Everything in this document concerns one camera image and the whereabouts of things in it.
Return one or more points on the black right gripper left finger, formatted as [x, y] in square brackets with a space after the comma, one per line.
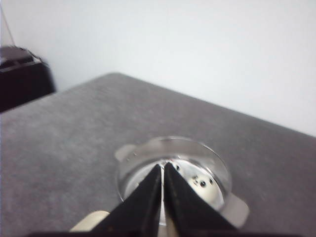
[137, 216]

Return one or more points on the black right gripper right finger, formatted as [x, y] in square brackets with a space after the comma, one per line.
[193, 217]

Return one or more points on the panda bun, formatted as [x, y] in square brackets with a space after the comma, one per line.
[202, 183]

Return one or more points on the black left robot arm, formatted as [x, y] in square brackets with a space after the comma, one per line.
[24, 77]

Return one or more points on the beige plastic tray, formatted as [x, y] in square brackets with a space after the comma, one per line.
[90, 221]

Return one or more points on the stainless steel steamer pot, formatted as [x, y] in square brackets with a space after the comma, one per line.
[198, 164]

